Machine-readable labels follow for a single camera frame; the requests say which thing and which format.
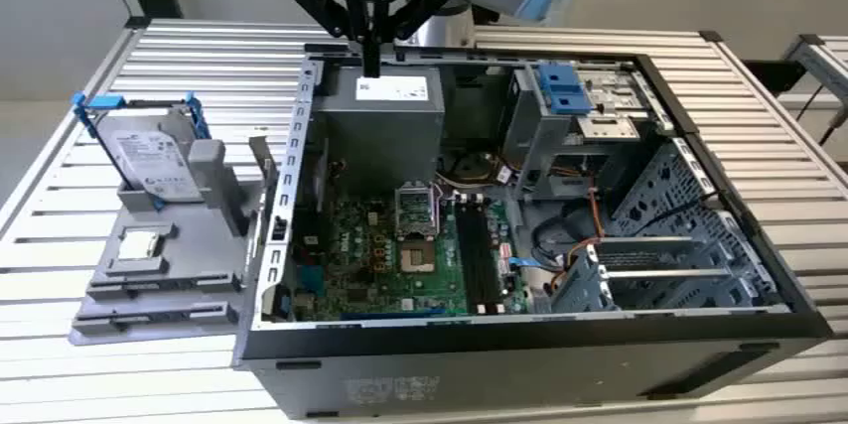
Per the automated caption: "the black metal bracket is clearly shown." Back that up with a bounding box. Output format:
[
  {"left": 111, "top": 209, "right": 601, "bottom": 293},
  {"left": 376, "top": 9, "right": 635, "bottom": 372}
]
[{"left": 740, "top": 60, "right": 808, "bottom": 93}]

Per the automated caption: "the silver CPU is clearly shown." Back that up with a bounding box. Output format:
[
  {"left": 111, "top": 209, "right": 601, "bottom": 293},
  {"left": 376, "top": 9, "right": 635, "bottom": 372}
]
[{"left": 112, "top": 228, "right": 165, "bottom": 262}]

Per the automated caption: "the grey parts rack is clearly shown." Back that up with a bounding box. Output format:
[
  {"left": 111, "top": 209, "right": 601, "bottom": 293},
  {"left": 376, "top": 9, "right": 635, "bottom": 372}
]
[{"left": 68, "top": 139, "right": 284, "bottom": 348}]

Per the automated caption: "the silver hard disk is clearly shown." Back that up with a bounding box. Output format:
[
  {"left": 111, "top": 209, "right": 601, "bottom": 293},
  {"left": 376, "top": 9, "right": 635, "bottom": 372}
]
[{"left": 97, "top": 113, "right": 208, "bottom": 206}]

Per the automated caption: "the blue expansion slot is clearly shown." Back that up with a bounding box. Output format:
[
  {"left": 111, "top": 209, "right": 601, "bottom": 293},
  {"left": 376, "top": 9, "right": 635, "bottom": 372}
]
[{"left": 339, "top": 306, "right": 447, "bottom": 322}]

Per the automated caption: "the metal socket cover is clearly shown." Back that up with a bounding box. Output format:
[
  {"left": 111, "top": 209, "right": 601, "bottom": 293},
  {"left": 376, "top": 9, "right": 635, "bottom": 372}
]
[{"left": 393, "top": 184, "right": 444, "bottom": 242}]

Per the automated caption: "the teal board connector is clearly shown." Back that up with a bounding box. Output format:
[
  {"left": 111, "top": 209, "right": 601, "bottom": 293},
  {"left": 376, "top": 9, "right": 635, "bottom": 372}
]
[{"left": 296, "top": 266, "right": 327, "bottom": 295}]

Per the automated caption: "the black cable loop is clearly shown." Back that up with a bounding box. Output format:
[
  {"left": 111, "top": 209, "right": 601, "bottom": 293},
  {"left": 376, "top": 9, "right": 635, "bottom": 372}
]
[{"left": 528, "top": 205, "right": 584, "bottom": 276}]

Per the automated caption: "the CPU socket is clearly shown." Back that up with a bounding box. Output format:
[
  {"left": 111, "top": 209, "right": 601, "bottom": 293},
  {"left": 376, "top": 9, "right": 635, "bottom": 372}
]
[{"left": 395, "top": 238, "right": 440, "bottom": 275}]

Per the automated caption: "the blue drive latch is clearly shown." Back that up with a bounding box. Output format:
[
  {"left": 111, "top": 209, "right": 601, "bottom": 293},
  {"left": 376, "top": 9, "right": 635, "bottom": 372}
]
[{"left": 536, "top": 61, "right": 588, "bottom": 115}]

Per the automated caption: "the thin black cable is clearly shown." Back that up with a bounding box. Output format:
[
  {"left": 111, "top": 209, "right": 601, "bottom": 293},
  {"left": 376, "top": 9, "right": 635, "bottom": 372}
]
[{"left": 633, "top": 188, "right": 725, "bottom": 235}]

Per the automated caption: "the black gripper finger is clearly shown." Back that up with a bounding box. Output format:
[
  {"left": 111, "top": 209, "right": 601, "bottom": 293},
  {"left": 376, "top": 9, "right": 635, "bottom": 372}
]
[
  {"left": 283, "top": 0, "right": 375, "bottom": 78},
  {"left": 371, "top": 0, "right": 455, "bottom": 78}
]

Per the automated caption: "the aluminium frame table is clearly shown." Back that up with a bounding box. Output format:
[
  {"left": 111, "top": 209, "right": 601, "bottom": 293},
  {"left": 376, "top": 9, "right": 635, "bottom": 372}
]
[{"left": 779, "top": 34, "right": 848, "bottom": 97}]

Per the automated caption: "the green motherboard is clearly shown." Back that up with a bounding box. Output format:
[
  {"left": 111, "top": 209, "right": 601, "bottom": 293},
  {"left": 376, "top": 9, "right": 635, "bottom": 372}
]
[{"left": 291, "top": 195, "right": 531, "bottom": 322}]

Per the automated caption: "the grey power supply unit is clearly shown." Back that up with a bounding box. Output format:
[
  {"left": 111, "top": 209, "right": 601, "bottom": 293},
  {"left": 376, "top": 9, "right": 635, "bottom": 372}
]
[{"left": 311, "top": 65, "right": 447, "bottom": 200}]

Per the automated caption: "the blue disk carrier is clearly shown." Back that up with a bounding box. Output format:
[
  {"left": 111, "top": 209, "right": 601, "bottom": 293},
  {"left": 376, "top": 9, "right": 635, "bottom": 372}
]
[{"left": 69, "top": 89, "right": 215, "bottom": 212}]

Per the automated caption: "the black open PC case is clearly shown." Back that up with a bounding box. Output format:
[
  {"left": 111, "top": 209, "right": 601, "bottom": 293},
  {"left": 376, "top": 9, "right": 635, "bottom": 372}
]
[{"left": 229, "top": 42, "right": 836, "bottom": 420}]

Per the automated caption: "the black round cooler fan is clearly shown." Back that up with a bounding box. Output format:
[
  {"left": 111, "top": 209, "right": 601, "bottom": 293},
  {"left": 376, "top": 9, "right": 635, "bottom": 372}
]
[{"left": 453, "top": 149, "right": 500, "bottom": 183}]

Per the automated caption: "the orange wire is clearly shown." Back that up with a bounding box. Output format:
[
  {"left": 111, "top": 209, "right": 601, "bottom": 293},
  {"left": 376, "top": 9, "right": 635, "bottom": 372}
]
[{"left": 552, "top": 185, "right": 608, "bottom": 294}]

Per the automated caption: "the perforated metal disk bay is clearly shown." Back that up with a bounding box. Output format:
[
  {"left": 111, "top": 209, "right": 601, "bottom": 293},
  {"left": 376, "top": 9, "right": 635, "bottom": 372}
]
[{"left": 548, "top": 138, "right": 793, "bottom": 314}]

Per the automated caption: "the wire locking lever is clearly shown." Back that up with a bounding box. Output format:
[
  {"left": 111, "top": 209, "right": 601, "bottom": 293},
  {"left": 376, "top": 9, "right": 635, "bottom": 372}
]
[{"left": 431, "top": 181, "right": 447, "bottom": 239}]

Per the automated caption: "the yellow wire bundle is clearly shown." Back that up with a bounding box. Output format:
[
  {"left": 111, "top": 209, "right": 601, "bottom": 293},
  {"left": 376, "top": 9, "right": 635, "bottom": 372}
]
[{"left": 433, "top": 165, "right": 519, "bottom": 195}]

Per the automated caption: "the black RAM slot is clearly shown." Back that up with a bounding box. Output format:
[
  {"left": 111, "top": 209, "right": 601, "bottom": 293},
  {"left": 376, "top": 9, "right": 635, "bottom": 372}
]
[
  {"left": 461, "top": 199, "right": 492, "bottom": 314},
  {"left": 453, "top": 199, "right": 484, "bottom": 314},
  {"left": 469, "top": 199, "right": 500, "bottom": 314}
]

